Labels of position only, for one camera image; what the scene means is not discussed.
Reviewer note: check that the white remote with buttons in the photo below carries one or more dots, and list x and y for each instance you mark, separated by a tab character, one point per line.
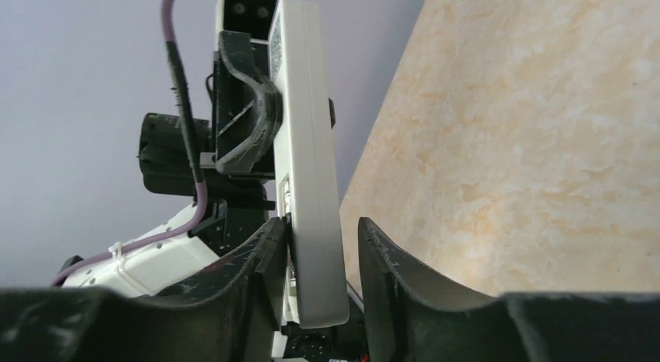
305	165

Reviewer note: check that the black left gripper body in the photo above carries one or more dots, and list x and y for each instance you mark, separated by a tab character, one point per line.
227	117

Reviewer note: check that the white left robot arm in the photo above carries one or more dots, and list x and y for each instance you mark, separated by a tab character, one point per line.
221	163

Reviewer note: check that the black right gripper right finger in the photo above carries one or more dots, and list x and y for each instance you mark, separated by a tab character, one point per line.
414	313

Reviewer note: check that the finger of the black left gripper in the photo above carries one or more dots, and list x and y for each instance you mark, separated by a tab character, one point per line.
247	107

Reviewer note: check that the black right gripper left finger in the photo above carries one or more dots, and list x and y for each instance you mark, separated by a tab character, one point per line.
229	311

